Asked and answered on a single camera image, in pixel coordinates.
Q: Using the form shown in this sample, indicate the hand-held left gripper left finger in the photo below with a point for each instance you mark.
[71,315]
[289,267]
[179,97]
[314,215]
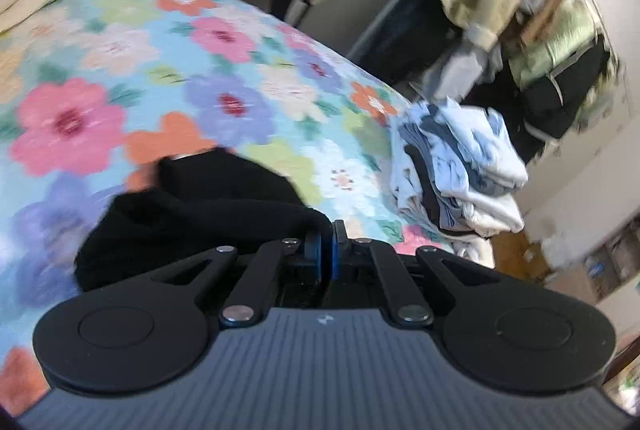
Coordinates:
[313,255]

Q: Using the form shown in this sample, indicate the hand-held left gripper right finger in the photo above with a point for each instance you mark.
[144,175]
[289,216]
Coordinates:
[336,250]

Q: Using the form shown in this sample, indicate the black garment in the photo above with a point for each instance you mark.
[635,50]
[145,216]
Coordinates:
[200,205]

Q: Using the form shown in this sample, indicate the stack of folded clothes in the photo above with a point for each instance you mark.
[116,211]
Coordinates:
[457,169]

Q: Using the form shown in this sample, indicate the floral bed sheet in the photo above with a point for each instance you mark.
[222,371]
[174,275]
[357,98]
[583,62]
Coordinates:
[165,99]

